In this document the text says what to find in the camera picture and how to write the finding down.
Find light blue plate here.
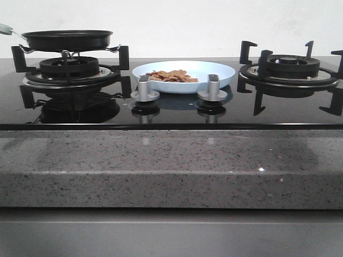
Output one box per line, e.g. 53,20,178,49
132,61,235,94

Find brown meat pieces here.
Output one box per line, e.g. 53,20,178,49
146,70,198,82

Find black frying pan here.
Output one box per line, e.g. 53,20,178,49
0,22,114,52

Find black glass gas cooktop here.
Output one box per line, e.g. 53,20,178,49
1,58,342,130

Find left silver stove knob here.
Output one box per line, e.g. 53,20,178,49
131,75,160,102

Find silver stove knob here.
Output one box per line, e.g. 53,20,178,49
131,75,160,102
197,74,228,102

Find right silver stove knob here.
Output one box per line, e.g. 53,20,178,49
197,74,228,102

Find left black pan support grate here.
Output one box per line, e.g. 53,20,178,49
11,45,131,109

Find black pan support grate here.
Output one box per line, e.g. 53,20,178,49
11,45,131,109
237,41,342,115

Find right black pan support grate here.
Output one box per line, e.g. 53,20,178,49
237,41,342,115

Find left black gas burner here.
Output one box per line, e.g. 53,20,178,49
39,56,100,79

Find black gas burner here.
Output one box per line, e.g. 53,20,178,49
39,56,100,79
266,55,320,79

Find right black gas burner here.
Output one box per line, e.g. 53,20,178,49
266,55,320,79

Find grey cabinet front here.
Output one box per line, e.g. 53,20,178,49
1,209,342,256

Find wire pan reducer ring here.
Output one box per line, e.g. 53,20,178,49
19,43,122,60

